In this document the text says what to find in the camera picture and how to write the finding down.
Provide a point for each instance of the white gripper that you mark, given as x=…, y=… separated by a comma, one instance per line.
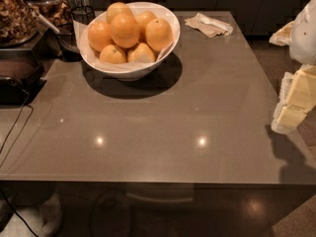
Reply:
x=304, y=37

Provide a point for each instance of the front right pale orange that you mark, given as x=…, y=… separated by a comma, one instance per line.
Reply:
x=141, y=53

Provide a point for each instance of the white ceramic bowl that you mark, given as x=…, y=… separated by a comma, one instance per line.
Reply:
x=138, y=7

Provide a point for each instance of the crumpled paper napkins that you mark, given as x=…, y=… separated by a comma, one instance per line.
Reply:
x=209, y=26

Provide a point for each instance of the black appliance box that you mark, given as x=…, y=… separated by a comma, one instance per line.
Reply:
x=20, y=76

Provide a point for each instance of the glass jar of dried food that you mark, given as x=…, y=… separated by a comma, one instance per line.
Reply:
x=17, y=23

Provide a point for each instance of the black wire mesh cup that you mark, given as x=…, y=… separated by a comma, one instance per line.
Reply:
x=69, y=36

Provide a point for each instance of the white utensil handle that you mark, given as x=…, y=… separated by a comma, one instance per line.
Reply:
x=42, y=19

